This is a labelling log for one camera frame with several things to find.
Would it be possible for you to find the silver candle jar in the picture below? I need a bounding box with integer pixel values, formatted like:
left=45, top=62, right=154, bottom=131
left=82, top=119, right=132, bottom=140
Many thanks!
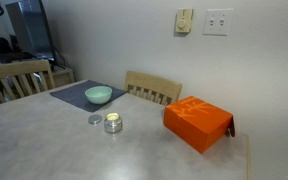
left=104, top=112, right=123, bottom=133

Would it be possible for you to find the round silver lid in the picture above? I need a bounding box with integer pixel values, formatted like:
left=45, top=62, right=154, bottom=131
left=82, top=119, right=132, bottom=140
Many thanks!
left=88, top=114, right=102, bottom=125

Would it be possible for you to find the mint green bowl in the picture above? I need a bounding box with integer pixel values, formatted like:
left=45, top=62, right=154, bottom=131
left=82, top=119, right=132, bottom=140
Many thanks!
left=85, top=86, right=112, bottom=104

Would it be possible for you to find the orange cardboard box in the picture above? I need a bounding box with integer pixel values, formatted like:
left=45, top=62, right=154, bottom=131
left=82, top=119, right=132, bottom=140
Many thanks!
left=163, top=96, right=235, bottom=153

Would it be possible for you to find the dark blue placemat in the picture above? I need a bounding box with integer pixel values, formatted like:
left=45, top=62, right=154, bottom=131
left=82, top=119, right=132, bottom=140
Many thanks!
left=50, top=80, right=125, bottom=113

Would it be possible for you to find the beige thermostat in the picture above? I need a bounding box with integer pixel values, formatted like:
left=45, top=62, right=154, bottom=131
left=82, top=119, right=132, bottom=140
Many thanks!
left=175, top=9, right=193, bottom=33

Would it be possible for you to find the wooden chair at table end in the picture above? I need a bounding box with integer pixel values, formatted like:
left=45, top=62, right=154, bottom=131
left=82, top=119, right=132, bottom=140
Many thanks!
left=0, top=60, right=55, bottom=103

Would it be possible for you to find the dark monitor screen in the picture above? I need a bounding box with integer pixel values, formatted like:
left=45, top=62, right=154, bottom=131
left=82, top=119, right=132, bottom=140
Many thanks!
left=6, top=0, right=56, bottom=62

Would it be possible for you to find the white light switch plate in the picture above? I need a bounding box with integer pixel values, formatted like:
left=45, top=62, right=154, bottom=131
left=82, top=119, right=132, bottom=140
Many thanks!
left=203, top=9, right=233, bottom=36

